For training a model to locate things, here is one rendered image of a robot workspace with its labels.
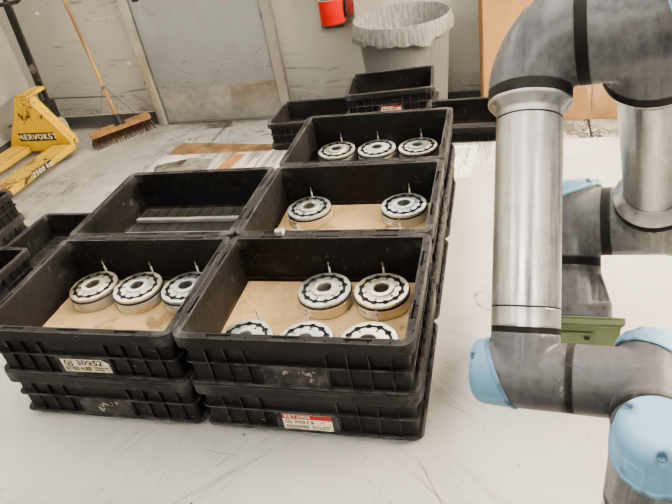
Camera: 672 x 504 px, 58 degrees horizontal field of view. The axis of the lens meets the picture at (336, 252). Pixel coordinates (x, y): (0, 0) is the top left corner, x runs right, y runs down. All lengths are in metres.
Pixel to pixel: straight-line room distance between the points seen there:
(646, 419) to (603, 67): 0.37
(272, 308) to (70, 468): 0.46
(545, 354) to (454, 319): 0.61
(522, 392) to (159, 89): 4.27
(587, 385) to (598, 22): 0.38
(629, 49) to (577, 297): 0.45
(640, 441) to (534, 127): 0.34
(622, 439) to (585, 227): 0.54
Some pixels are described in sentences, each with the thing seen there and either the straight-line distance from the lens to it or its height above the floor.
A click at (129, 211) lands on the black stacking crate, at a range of 1.62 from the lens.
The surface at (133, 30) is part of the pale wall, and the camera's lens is 4.66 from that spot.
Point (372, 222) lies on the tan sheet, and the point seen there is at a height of 0.83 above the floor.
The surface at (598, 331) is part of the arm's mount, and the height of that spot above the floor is 0.83.
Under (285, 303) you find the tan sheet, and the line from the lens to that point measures 1.18.
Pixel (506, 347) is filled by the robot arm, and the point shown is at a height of 1.07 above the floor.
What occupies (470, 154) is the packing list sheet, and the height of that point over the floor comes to 0.70.
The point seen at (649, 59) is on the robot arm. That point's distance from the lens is 0.75.
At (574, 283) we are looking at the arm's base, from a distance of 1.06.
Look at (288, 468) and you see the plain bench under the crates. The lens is 1.08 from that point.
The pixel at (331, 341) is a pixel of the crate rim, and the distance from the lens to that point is 0.92.
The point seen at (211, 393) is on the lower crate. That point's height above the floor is 0.80.
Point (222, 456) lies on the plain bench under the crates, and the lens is 1.13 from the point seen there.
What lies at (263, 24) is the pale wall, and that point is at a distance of 4.24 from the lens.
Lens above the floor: 1.54
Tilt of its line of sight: 34 degrees down
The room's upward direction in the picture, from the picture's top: 11 degrees counter-clockwise
